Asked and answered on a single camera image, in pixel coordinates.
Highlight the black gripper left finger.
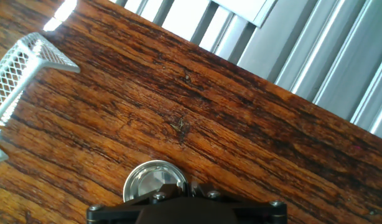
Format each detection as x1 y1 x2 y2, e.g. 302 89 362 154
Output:
86 182 190 224

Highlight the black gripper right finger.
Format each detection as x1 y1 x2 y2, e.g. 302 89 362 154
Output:
189 182 287 224

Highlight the wood grain table mat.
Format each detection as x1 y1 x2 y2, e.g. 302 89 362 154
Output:
0 0 382 224

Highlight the printed paper sheet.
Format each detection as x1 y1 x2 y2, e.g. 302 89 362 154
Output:
211 0 279 28

